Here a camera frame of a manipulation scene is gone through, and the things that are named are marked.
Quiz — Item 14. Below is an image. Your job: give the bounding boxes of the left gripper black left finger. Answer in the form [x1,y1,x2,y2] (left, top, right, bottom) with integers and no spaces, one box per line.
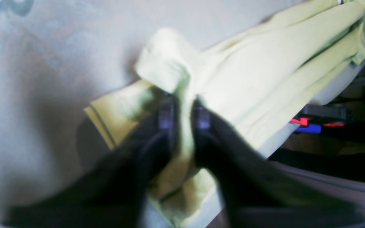
[2,95,176,228]

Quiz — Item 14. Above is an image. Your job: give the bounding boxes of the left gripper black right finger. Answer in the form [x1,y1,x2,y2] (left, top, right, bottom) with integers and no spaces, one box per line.
[192,98,365,228]

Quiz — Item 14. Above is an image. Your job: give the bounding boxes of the light green T-shirt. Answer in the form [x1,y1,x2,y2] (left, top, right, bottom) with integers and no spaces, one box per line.
[85,0,365,228]

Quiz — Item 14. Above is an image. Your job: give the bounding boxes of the black orange bar clamp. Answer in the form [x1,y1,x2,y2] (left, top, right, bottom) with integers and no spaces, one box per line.
[290,104,355,134]

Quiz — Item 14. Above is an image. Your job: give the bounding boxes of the grey-green table cloth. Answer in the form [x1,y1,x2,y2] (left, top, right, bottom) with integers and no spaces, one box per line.
[0,0,365,228]

